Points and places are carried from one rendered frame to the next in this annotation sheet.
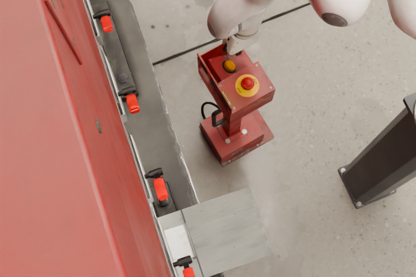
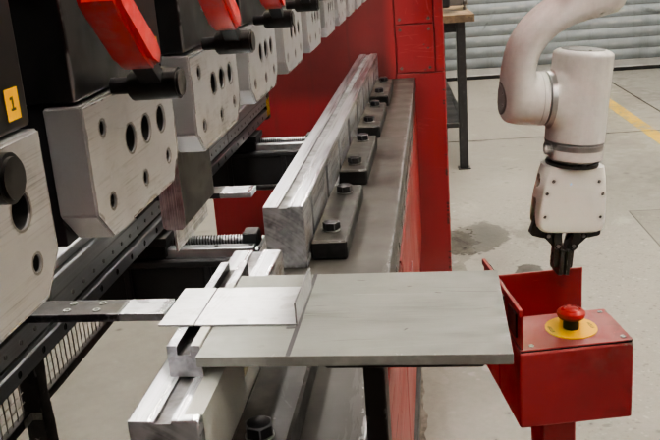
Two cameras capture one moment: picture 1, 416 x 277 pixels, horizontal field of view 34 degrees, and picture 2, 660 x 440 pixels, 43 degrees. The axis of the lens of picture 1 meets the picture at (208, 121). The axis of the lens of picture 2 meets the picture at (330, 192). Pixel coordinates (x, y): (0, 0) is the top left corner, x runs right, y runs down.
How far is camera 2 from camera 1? 1.50 m
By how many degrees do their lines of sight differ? 60
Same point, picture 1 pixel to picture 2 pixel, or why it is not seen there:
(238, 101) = (544, 341)
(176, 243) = (266, 303)
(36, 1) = not seen: outside the picture
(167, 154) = not seen: hidden behind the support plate
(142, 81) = (363, 249)
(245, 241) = (442, 326)
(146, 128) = not seen: hidden behind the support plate
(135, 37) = (384, 221)
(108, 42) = (336, 205)
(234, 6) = (542, 7)
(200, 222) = (347, 292)
